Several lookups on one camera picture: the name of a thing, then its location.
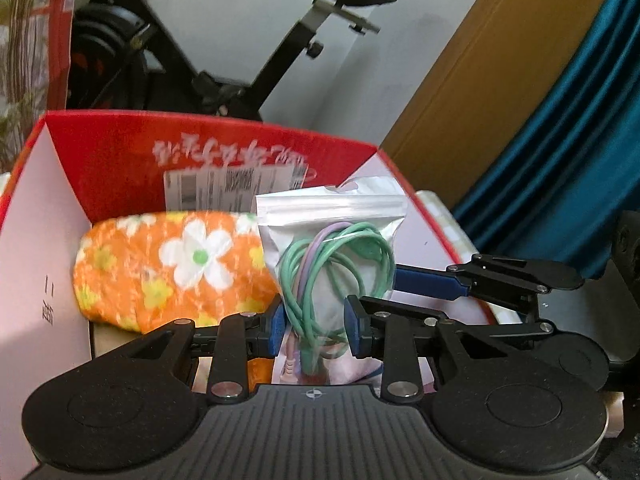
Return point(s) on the blue curtain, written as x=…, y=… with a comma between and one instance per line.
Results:
x=550, y=160

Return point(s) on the red strawberry cardboard box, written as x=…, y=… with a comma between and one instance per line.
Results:
x=115, y=160

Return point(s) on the wooden door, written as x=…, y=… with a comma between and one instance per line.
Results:
x=475, y=85

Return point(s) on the orange floral cloth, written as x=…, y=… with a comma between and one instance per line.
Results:
x=150, y=260

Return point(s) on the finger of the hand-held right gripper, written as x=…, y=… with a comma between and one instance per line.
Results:
x=530, y=332
x=425, y=282

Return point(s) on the checkered tablecloth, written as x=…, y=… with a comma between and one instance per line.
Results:
x=440, y=220

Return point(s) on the pink printed backdrop cloth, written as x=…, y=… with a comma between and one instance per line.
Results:
x=25, y=60

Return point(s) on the black exercise bike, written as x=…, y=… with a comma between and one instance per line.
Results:
x=225, y=90

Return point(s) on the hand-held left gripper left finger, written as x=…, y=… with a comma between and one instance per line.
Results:
x=276, y=330

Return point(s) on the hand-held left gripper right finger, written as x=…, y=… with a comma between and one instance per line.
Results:
x=350, y=327

